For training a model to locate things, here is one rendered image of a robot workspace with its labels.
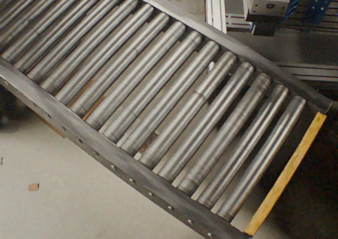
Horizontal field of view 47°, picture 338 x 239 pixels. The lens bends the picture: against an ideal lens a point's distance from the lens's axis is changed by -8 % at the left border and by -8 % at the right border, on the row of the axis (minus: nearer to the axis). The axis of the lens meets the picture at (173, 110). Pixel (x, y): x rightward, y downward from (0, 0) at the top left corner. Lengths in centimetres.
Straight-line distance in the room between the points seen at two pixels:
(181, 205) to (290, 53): 121
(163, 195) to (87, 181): 91
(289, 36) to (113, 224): 126
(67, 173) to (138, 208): 38
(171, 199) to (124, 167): 15
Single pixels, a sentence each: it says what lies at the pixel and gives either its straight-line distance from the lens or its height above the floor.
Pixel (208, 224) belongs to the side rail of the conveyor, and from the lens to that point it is 110.
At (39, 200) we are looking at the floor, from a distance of 202.
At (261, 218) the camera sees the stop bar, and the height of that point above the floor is 82.
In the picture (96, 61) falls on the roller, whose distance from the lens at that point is 130.
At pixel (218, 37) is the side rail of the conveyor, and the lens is 134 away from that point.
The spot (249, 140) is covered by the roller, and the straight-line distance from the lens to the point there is 119.
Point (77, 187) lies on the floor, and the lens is 199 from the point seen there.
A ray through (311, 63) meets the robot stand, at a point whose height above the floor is 21.
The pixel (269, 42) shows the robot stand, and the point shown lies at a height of 21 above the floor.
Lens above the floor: 188
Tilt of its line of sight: 64 degrees down
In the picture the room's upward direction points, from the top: 3 degrees clockwise
